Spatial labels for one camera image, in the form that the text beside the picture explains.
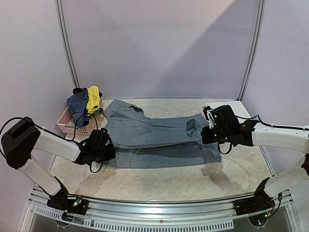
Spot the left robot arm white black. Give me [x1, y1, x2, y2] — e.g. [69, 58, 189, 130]
[0, 117, 116, 210]

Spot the grey blue button shirt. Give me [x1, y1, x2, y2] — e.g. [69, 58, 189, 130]
[104, 100, 222, 169]

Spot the yellow garment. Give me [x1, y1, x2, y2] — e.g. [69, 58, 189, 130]
[86, 86, 101, 116]

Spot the pink plastic laundry basket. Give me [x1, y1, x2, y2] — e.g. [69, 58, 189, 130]
[56, 92, 103, 135]

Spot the aluminium front rail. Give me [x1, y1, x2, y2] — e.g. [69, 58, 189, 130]
[22, 187, 301, 232]

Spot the navy blue garment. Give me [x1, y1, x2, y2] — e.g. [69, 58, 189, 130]
[67, 88, 89, 128]

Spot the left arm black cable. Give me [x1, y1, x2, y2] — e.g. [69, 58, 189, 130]
[0, 112, 107, 174]

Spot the left aluminium corner post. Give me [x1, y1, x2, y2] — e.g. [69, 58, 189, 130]
[55, 0, 80, 88]

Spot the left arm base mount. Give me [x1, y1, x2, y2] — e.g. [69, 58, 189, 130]
[47, 187, 89, 215]

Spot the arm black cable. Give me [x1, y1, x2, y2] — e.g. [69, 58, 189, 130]
[217, 113, 309, 155]
[0, 112, 107, 174]

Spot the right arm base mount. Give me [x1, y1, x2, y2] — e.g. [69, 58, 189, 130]
[233, 177, 282, 216]

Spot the right aluminium corner post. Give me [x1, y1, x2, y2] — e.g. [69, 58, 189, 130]
[237, 0, 265, 101]

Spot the white folded shirt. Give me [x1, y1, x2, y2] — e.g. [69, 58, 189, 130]
[203, 101, 252, 123]

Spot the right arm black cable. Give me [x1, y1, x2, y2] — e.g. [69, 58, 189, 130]
[217, 113, 309, 155]

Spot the aluminium corner post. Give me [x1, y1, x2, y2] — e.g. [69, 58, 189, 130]
[237, 0, 265, 101]
[55, 0, 80, 88]

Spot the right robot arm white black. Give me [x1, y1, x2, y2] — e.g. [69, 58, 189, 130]
[201, 105, 309, 211]

